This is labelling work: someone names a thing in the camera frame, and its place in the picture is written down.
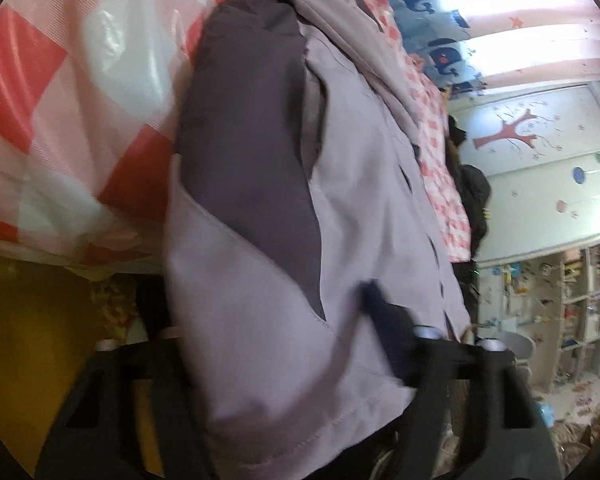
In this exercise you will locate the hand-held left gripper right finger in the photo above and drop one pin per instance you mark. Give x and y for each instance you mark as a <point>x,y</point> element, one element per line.
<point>387,335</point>

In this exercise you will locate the whale print curtain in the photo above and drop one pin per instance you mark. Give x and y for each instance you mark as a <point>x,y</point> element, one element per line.
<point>530,35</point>

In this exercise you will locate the lilac and purple jacket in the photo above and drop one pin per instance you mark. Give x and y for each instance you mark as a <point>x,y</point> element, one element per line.
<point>260,210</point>

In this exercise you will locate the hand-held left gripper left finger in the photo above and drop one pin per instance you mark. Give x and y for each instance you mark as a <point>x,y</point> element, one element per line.
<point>167,400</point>

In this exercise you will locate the dark clothes pile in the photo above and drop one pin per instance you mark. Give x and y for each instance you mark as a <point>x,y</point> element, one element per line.
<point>472,195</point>

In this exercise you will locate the yellow bed base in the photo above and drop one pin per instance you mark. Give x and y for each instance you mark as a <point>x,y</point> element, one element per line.
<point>30,335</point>

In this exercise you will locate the cluttered white shelf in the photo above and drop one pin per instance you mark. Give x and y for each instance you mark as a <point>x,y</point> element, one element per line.
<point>580,310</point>

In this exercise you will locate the pink checkered bed sheet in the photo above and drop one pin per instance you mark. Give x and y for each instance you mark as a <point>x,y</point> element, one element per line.
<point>55,110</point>

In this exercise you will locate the grey round chair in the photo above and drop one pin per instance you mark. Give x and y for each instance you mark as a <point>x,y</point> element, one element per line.
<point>520,346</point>

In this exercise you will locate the white wardrobe with tree sticker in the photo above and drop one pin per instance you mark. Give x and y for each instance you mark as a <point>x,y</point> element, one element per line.
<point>530,185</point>

